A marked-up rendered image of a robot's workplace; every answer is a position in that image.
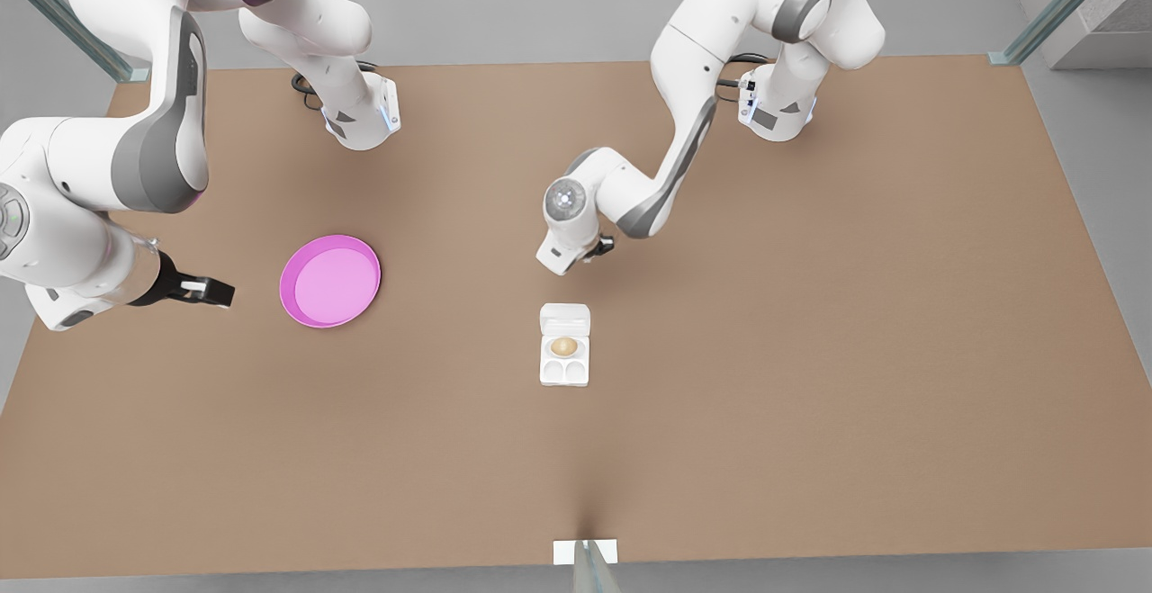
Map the white egg box base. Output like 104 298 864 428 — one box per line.
539 333 591 389

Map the pink round plate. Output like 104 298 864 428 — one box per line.
279 234 383 330

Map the black cable loop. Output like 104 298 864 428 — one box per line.
290 60 381 113
716 52 773 92

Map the silver frame post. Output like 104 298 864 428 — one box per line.
0 0 150 84
553 538 623 593
987 0 1141 68

